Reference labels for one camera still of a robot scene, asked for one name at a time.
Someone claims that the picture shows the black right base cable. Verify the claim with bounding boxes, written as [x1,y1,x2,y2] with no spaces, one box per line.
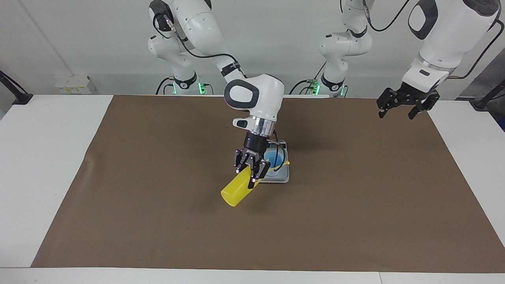
[156,76,176,95]

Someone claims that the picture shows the black left base cable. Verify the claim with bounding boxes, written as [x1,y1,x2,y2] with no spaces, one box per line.
[289,61,328,95]

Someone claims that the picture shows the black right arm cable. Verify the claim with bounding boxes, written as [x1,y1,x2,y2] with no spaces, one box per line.
[166,14,288,173]

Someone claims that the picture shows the black clamp stand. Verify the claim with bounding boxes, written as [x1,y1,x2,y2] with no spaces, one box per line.
[0,70,33,105]
[473,79,505,110]

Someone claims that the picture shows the silver digital kitchen scale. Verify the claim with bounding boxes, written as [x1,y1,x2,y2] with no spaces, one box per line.
[258,140,290,183]

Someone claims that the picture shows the brown paper mat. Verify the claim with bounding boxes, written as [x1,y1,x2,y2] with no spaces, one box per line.
[31,95,505,274]

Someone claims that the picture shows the white wall socket box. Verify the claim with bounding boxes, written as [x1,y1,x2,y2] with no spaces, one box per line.
[54,76,92,94]

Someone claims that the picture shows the black base cable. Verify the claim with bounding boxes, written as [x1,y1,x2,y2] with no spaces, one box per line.
[156,76,176,95]
[289,61,328,95]

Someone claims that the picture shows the yellow squeeze bottle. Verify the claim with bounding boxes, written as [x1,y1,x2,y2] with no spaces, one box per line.
[221,160,291,207]

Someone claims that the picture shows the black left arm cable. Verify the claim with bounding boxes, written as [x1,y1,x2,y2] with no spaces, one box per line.
[363,0,505,78]

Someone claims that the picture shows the light blue plastic cup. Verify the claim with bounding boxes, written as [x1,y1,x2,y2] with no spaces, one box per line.
[264,151,284,174]

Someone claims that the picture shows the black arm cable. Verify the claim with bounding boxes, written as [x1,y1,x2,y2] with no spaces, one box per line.
[166,14,288,173]
[363,0,505,78]

